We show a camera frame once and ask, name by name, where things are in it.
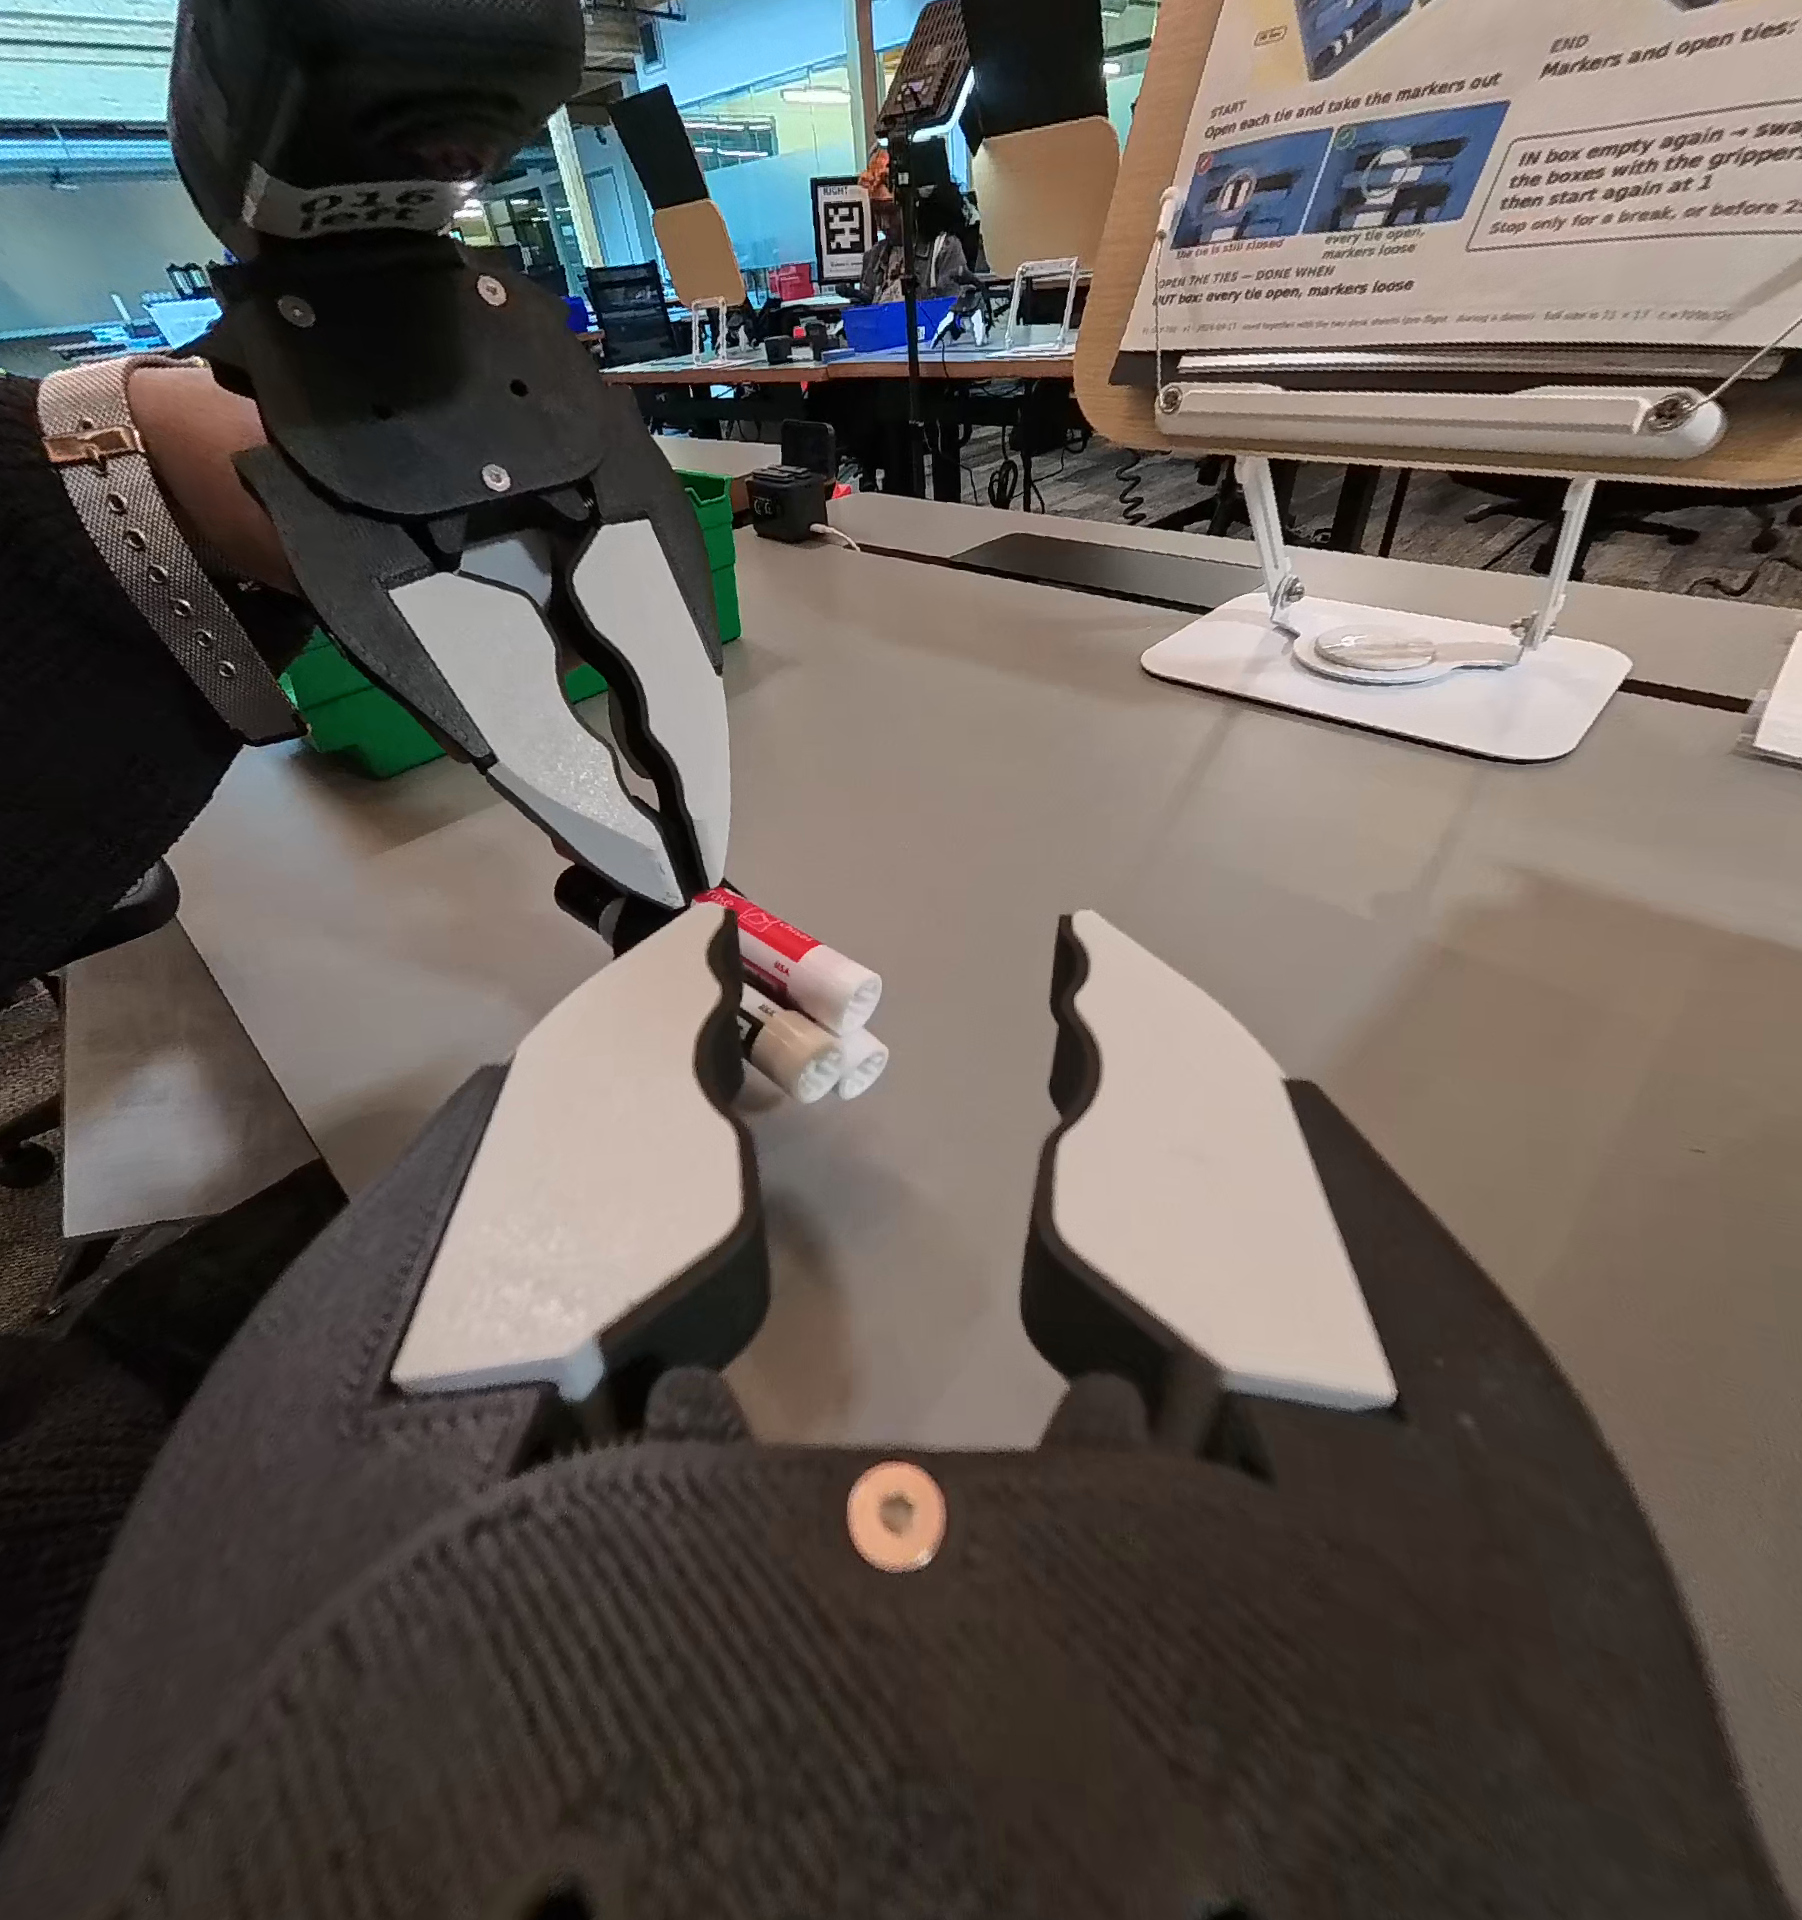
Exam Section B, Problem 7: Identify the green storage bin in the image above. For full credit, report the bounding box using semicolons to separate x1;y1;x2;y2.
279;470;742;782

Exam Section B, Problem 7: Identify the background work table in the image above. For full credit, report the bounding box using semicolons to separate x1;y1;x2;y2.
600;348;1083;394

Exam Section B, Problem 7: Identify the black charger block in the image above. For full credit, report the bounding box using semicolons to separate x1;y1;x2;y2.
749;462;845;545

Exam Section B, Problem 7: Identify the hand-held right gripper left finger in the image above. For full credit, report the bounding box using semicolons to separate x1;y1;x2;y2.
389;904;770;1419

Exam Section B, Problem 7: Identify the black and white tag sign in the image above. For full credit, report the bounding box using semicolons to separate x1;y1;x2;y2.
809;174;876;280

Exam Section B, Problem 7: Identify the person's left forearm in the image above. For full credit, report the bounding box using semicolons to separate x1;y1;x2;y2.
0;375;310;1036

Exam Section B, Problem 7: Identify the grey desk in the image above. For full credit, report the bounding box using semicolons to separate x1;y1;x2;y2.
60;434;1802;1920

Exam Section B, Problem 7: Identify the grey mesh watch band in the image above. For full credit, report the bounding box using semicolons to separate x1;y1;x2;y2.
35;356;313;747

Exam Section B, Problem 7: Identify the blue storage bin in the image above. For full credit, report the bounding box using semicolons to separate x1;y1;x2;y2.
842;298;962;362

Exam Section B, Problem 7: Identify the black dry-erase marker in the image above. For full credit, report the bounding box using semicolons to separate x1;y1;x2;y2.
553;862;845;1107

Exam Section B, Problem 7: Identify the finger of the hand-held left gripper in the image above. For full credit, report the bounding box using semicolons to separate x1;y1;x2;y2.
389;560;697;914
544;513;736;900

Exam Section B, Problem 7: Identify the wooden document stand white base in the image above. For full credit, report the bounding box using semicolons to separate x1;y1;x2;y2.
1073;0;1802;766

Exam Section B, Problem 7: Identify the dark desk cable flap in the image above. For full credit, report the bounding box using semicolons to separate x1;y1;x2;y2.
950;529;1269;613

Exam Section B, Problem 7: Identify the person's left hand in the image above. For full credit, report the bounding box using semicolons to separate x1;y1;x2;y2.
140;373;306;599

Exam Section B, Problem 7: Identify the tan and black board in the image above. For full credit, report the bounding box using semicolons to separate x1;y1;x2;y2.
608;82;749;309
961;0;1122;272

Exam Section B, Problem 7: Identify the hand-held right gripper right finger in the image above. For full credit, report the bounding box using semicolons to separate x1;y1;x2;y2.
1020;907;1402;1415

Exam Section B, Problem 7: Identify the printed instruction sheet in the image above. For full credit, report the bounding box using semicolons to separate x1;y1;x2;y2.
1118;0;1802;357

